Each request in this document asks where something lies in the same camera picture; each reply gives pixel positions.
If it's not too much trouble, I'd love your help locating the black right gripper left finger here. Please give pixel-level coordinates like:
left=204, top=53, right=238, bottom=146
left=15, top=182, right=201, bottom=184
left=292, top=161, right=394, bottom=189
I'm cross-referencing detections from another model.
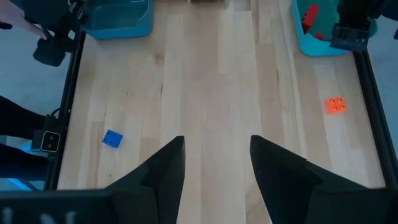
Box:
left=105, top=135, right=187, bottom=224

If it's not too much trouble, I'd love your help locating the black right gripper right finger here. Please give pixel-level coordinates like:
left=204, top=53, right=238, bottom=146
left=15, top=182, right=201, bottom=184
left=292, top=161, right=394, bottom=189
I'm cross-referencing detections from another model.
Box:
left=249, top=135, right=387, bottom=224

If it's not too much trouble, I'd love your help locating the red long block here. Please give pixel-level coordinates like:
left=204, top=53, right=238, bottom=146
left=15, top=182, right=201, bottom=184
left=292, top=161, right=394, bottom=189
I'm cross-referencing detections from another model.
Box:
left=300, top=3, right=320, bottom=34

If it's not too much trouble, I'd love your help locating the blue square block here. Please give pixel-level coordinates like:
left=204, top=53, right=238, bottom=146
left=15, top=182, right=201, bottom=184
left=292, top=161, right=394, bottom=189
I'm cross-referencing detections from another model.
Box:
left=101, top=129, right=124, bottom=149

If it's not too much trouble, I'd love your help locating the orange square block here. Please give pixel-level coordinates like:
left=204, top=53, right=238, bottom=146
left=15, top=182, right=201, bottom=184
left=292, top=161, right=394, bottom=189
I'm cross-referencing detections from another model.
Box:
left=323, top=96, right=347, bottom=116

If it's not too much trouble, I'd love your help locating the teal plastic bin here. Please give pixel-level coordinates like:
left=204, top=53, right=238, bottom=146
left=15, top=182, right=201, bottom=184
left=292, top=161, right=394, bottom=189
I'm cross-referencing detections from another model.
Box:
left=290, top=0, right=379, bottom=58

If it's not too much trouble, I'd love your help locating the person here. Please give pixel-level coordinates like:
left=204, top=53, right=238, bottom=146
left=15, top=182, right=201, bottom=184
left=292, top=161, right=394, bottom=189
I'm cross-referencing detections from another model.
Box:
left=0, top=95, right=48, bottom=182

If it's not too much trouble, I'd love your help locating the grey-blue plastic bin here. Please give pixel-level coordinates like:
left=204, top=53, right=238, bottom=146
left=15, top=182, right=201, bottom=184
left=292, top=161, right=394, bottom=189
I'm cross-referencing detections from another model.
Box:
left=81, top=0, right=155, bottom=40

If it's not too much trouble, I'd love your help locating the person's hand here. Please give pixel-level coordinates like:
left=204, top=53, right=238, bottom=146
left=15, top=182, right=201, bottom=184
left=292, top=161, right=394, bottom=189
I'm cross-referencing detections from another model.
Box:
left=0, top=0, right=48, bottom=40

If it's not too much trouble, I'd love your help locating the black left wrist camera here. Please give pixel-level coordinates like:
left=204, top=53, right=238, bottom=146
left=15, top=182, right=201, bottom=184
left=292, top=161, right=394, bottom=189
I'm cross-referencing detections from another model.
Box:
left=329, top=22, right=372, bottom=53

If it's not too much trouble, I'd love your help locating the small black table camera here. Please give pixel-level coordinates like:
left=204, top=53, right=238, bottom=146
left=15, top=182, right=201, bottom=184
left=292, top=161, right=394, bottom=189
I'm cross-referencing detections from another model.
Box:
left=30, top=129, right=62, bottom=154

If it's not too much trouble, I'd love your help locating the black table frame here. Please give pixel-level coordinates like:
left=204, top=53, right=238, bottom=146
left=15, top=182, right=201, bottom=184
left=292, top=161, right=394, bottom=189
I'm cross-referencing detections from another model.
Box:
left=44, top=30, right=398, bottom=191

